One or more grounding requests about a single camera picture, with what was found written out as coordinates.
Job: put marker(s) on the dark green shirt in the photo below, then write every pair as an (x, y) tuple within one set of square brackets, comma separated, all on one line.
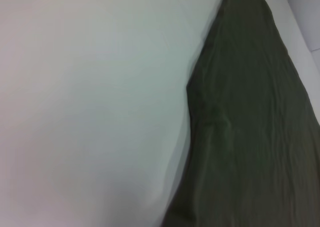
[(250, 112)]

